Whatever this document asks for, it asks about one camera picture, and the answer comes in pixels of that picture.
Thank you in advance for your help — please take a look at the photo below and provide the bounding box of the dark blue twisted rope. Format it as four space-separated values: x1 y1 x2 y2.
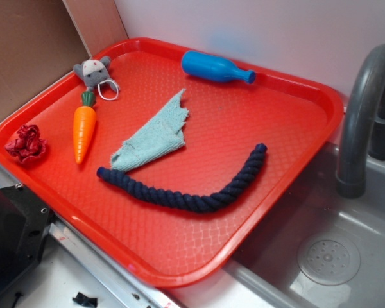
96 142 268 214

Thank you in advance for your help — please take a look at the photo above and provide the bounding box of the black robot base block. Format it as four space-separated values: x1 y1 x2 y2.
0 186 53 281

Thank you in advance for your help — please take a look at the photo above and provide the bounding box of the brown cardboard panel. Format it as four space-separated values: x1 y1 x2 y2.
0 1 128 122

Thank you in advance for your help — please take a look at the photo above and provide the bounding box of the orange toy carrot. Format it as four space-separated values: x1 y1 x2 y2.
73 91 97 164

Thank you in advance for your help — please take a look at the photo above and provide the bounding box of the blue plastic toy bottle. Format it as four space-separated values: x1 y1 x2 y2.
181 51 256 84

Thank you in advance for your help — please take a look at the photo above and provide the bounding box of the grey plush toy animal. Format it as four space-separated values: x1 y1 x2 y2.
73 56 120 101

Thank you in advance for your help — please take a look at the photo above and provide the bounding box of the grey plastic sink basin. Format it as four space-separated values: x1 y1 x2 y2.
225 144 385 307

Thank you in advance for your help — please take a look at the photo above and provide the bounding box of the red plastic tray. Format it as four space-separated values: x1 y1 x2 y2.
0 38 343 288

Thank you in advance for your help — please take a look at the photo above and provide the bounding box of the black tape scrap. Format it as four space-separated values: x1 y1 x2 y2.
72 292 98 308

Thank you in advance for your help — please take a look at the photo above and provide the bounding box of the grey toy faucet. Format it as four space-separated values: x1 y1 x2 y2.
336 44 385 198

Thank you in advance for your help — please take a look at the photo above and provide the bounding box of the red crumpled fabric ball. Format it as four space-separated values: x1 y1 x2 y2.
4 124 47 164

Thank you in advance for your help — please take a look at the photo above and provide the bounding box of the light blue cloth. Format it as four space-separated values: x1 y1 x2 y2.
110 89 189 172

